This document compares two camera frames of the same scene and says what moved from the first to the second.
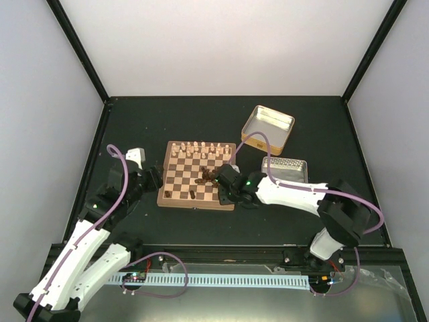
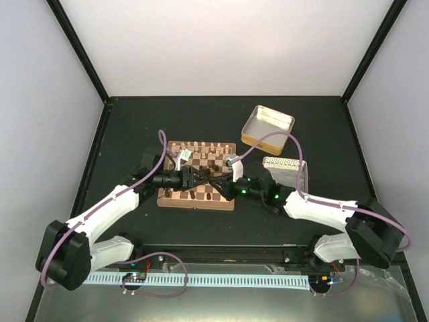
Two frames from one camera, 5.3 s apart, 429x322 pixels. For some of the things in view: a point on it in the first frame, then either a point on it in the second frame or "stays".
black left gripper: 155,180 -> 187,178
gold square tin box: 276,125 stays
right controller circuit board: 320,281 stays
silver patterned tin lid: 286,170 stays
